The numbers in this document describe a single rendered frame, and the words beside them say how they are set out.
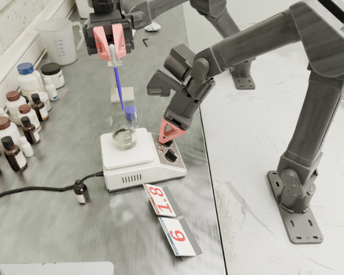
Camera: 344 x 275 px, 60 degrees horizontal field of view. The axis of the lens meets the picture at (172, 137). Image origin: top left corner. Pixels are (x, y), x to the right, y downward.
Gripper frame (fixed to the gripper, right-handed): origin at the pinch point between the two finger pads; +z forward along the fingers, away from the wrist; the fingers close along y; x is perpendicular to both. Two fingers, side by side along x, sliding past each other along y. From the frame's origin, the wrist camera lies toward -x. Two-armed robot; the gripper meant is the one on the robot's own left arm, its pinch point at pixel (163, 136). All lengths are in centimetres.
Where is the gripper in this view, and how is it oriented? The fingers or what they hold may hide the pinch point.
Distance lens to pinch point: 77.8
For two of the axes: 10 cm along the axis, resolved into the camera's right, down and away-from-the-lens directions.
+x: 8.4, 5.2, 1.3
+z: -5.2, 7.1, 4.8
